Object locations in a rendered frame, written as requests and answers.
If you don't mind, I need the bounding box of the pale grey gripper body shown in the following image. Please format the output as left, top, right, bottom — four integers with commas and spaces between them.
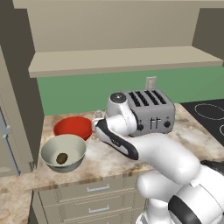
92, 109, 106, 131

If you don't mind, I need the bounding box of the red bowl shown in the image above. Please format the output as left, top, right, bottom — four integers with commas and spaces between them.
52, 115, 94, 142

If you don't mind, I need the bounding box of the brown kiwi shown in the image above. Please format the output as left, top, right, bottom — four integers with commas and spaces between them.
55, 152, 69, 165

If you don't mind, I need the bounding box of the pale grey bowl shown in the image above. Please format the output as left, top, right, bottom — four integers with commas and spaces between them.
39, 134, 88, 174

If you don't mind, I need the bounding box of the silver four-slot toaster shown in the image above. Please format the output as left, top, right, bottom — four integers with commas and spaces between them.
123, 88, 177, 138

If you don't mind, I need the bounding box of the beige shelf board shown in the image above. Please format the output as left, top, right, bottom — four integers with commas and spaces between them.
12, 0, 224, 10
27, 45, 224, 79

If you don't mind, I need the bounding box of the beige drawer front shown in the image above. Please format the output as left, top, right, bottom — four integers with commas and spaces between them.
37, 174, 139, 205
43, 194, 147, 224

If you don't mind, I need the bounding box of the beige tall cupboard door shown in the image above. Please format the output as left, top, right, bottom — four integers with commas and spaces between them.
0, 46, 35, 178

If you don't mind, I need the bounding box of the black hob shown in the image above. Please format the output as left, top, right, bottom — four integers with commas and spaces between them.
179, 98, 224, 147

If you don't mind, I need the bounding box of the white wall outlet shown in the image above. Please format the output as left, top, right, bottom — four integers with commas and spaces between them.
145, 76, 158, 90

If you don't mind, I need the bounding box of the silver drawer handle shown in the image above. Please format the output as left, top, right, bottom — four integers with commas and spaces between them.
86, 183, 111, 193
87, 204, 111, 214

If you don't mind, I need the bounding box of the grey long door handle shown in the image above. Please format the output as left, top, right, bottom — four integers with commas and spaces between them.
0, 107, 21, 177

